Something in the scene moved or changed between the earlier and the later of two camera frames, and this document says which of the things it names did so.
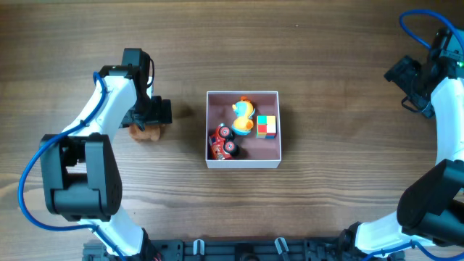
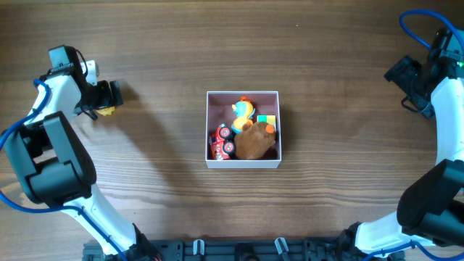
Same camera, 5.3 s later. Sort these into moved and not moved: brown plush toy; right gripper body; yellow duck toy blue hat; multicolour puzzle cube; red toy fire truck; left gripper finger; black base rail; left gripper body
Moved: left gripper finger; brown plush toy; left gripper body
Not moved: right gripper body; black base rail; red toy fire truck; multicolour puzzle cube; yellow duck toy blue hat
